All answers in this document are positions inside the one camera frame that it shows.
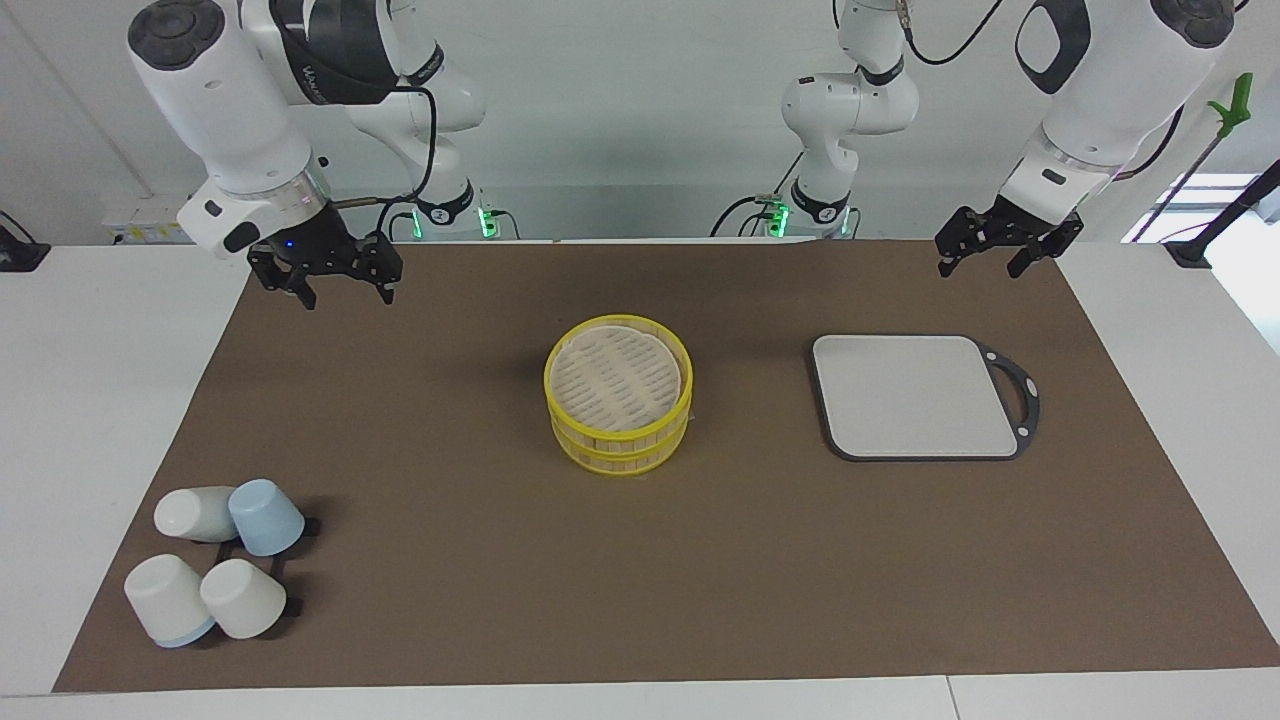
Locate black pole stand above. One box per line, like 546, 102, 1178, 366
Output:
1163, 158, 1280, 269

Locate green clip on thin rod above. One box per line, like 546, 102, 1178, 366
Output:
1130, 72, 1254, 243

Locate white box yellow labels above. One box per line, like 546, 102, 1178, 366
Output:
103, 195, 201, 244

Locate yellow bamboo steamer basket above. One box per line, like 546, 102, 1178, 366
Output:
550, 395, 693, 477

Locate light blue plastic cup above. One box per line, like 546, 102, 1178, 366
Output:
228, 478, 306, 557

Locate black base power cable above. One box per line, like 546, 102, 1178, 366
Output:
708, 150, 803, 239

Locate brown table mat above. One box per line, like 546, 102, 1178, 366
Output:
52, 238, 1280, 693

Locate black table clamp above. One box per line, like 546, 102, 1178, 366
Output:
0, 210, 51, 273

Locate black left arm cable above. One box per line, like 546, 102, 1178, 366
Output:
900, 0, 1186, 183

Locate white cutting board grey rim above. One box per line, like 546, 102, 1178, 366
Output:
806, 333, 1041, 463

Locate white plastic cup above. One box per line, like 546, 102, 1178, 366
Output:
124, 553, 217, 649
153, 485, 241, 544
199, 558, 288, 641

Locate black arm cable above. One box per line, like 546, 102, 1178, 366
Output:
330, 85, 441, 213
900, 0, 1186, 183

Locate yellow bamboo steamer lid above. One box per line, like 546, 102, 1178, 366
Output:
544, 314, 694, 443

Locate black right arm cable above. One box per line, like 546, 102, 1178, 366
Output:
330, 85, 441, 213

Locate black cup rack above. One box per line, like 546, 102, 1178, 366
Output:
215, 515, 321, 619

